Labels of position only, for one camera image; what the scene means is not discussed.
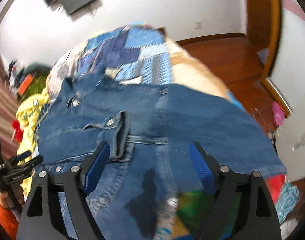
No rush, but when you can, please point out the blue denim jacket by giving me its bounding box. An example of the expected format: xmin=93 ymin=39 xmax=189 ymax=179
xmin=36 ymin=70 xmax=286 ymax=239

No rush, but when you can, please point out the orange sleeve forearm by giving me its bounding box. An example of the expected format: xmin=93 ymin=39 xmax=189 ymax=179
xmin=0 ymin=193 xmax=19 ymax=240

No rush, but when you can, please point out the pile of clothes in corner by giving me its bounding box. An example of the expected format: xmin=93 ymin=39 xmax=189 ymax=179
xmin=8 ymin=60 xmax=26 ymax=88

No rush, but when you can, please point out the left hand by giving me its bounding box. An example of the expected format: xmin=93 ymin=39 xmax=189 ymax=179
xmin=0 ymin=182 xmax=26 ymax=209

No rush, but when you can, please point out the red plush toy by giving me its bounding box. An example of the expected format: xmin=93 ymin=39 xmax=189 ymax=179
xmin=12 ymin=120 xmax=23 ymax=142

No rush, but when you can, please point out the yellow cartoon blanket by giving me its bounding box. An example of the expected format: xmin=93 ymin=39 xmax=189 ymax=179
xmin=15 ymin=88 xmax=51 ymax=198

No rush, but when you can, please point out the red gold striped curtain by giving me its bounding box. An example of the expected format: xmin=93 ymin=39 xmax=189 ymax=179
xmin=0 ymin=55 xmax=19 ymax=159

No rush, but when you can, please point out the orange shoe box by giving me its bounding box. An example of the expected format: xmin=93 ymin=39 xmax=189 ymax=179
xmin=17 ymin=74 xmax=34 ymax=96

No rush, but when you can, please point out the dark grey neck pillow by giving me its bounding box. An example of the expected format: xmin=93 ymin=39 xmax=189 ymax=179
xmin=23 ymin=62 xmax=52 ymax=75

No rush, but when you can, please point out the pink croc shoe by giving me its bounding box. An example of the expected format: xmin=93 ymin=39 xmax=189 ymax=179
xmin=272 ymin=101 xmax=286 ymax=127

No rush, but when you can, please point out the colourful fleece blanket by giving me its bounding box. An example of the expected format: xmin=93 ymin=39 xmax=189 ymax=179
xmin=156 ymin=41 xmax=298 ymax=239

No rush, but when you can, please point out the white wardrobe sliding door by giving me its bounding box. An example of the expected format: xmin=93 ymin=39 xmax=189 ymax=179
xmin=267 ymin=0 xmax=305 ymax=182

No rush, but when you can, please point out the blue patchwork bed quilt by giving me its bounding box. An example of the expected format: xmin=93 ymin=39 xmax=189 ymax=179
xmin=46 ymin=24 xmax=173 ymax=102

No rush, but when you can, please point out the brown wooden door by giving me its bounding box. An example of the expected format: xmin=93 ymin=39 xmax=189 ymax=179
xmin=246 ymin=0 xmax=281 ymax=79

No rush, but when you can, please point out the white wall socket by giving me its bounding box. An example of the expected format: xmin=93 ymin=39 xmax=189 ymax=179
xmin=195 ymin=22 xmax=202 ymax=29

